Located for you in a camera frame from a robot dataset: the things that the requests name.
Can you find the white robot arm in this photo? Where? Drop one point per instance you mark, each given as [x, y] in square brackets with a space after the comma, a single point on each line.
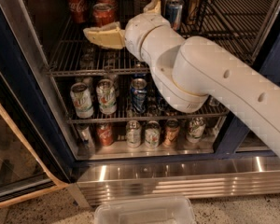
[187, 71]

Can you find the middle wire shelf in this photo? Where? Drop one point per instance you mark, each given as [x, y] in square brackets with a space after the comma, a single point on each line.
[124, 105]

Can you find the bottom silver slim can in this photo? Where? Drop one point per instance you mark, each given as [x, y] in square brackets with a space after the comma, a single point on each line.
[84, 133]

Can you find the open glass fridge door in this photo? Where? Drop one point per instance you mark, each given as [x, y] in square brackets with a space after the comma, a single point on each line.
[23, 172]

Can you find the blue pepsi can left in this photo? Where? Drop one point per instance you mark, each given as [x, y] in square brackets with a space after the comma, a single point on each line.
[138, 91]

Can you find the bottom gold can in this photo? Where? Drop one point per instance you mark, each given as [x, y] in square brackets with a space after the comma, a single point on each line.
[171, 133]

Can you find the wire shelf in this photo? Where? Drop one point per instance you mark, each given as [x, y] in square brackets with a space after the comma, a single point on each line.
[233, 24]
[124, 105]

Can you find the blue silver energy drink can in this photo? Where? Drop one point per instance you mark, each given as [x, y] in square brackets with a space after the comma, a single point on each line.
[173, 13]

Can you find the top wire shelf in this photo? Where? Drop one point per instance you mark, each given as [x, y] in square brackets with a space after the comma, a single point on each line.
[233, 24]

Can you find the bottom red cola can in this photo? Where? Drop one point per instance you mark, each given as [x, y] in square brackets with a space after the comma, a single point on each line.
[105, 134]

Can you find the bottom right white can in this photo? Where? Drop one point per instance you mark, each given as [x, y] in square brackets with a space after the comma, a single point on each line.
[195, 130]

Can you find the front red cola can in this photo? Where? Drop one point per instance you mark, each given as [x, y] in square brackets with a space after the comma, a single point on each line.
[103, 14]

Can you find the gold brown can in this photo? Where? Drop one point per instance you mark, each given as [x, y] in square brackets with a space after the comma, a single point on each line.
[192, 10]

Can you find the stainless steel fridge base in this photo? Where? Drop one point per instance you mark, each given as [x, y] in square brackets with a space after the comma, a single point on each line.
[106, 183]

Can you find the blue pepsi can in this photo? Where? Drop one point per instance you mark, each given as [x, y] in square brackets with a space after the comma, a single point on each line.
[138, 91]
[161, 102]

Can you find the white green soda can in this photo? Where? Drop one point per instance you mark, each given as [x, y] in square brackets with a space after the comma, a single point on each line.
[81, 98]
[106, 96]

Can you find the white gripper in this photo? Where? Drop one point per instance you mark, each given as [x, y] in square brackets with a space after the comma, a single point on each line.
[136, 32]

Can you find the blue pepsi can right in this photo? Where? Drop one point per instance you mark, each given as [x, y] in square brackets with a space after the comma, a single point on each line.
[161, 102]

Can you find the silver slim can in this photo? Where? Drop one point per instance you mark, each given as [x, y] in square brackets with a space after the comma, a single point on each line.
[84, 133]
[213, 102]

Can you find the bottom white green can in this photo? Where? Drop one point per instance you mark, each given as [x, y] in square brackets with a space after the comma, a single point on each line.
[152, 134]

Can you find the left white green soda can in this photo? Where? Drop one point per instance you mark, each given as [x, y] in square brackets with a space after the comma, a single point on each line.
[81, 98]

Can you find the clear plastic bin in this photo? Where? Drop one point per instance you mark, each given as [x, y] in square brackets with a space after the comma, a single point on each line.
[161, 210]

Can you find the bottom white can left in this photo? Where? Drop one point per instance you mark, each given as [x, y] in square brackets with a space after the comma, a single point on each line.
[133, 133]

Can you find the left rear red cola can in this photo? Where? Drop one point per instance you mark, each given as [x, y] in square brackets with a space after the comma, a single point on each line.
[79, 10]

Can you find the blue fridge centre post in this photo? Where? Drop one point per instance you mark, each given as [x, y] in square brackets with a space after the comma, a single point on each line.
[234, 132]

